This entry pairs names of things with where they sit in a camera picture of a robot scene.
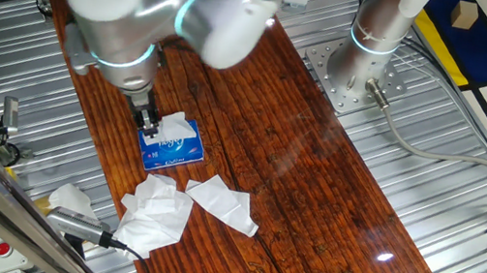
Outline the crumpled white napkin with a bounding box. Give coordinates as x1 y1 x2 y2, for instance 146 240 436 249
109 168 198 266

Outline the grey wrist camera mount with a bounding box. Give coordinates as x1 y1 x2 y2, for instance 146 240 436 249
57 22 98 77

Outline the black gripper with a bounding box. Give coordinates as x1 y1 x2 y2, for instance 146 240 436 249
118 86 167 140

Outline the small silver camera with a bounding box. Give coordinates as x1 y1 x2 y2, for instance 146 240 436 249
0 95 24 139

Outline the folded flat white napkin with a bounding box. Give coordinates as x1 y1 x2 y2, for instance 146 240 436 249
179 169 266 240

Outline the black camera cable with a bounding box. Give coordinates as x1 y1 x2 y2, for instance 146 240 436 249
94 230 160 273

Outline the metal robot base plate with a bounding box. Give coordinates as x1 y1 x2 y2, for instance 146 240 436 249
296 31 414 124

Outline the grey cable with metal connector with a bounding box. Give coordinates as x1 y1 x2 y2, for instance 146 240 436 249
350 76 487 194

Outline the white paper napkin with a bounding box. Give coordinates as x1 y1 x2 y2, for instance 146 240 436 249
46 179 103 221
141 106 202 153

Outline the small wooden block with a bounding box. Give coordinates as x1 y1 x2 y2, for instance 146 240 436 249
448 0 482 32

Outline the glossy wooden board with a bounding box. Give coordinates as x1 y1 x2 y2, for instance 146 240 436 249
0 0 487 273

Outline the blue tissue pack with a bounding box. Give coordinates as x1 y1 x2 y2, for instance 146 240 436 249
132 110 210 181

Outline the grey box flat red button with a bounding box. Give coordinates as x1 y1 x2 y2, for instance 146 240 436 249
0 234 38 273

